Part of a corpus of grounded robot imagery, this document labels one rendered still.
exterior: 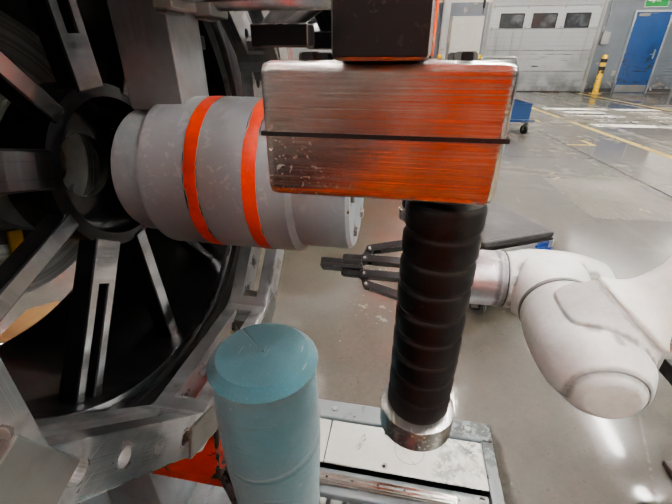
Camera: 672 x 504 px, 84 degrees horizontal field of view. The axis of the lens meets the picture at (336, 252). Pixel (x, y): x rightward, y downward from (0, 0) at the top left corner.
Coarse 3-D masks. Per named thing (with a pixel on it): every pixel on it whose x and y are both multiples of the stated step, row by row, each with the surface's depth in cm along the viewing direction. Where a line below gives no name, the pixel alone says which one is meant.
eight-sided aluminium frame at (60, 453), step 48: (240, 48) 51; (240, 288) 57; (0, 384) 18; (192, 384) 45; (0, 432) 19; (48, 432) 26; (96, 432) 26; (144, 432) 30; (192, 432) 37; (0, 480) 18; (48, 480) 21; (96, 480) 25
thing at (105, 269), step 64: (64, 0) 31; (0, 64) 27; (64, 64) 32; (0, 128) 32; (64, 128) 32; (0, 192) 27; (64, 192) 33; (128, 256) 62; (192, 256) 60; (0, 320) 28; (64, 320) 54; (128, 320) 54; (192, 320) 53; (64, 384) 36; (128, 384) 41
